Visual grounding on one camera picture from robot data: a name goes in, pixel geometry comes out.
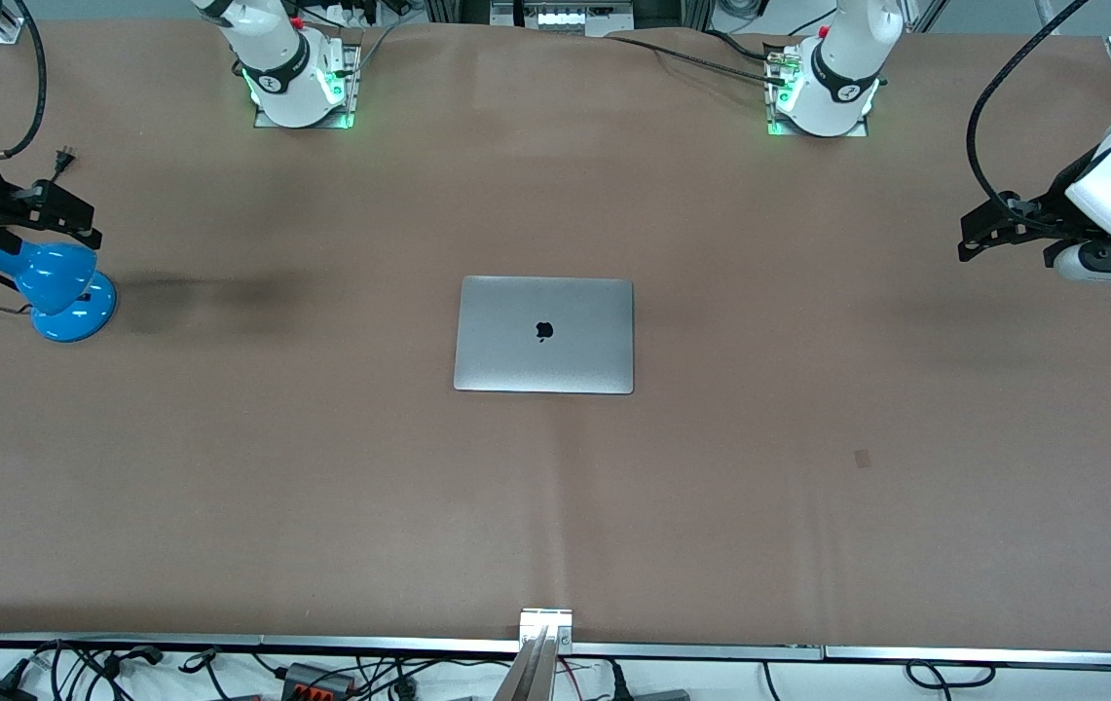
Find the silver grey laptop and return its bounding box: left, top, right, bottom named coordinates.
left=453, top=276, right=636, bottom=395

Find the blue desk lamp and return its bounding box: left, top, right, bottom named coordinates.
left=0, top=241, right=118, bottom=344

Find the brown table mat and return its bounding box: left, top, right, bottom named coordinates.
left=0, top=19, right=1111, bottom=651

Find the white power strip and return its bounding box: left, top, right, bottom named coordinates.
left=490, top=0, right=636, bottom=38

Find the black adapter with orange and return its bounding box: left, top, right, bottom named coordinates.
left=280, top=662, right=358, bottom=698

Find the aluminium profile bar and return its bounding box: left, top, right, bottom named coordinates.
left=492, top=609, right=575, bottom=701

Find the black lamp power cable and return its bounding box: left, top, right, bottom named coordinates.
left=0, top=146, right=79, bottom=317

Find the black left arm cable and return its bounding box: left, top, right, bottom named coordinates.
left=966, top=0, right=1093, bottom=220

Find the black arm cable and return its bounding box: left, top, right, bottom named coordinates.
left=966, top=0, right=1093, bottom=220
left=0, top=0, right=48, bottom=165

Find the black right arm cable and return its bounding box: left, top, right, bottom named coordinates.
left=0, top=0, right=48, bottom=165

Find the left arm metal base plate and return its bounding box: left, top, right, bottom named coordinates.
left=764, top=39, right=870, bottom=138

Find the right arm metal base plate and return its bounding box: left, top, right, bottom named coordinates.
left=253, top=41, right=363, bottom=130

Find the thick black cable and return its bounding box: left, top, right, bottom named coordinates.
left=606, top=29, right=790, bottom=87

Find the metal table edge rail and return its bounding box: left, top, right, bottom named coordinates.
left=0, top=635, right=1111, bottom=671

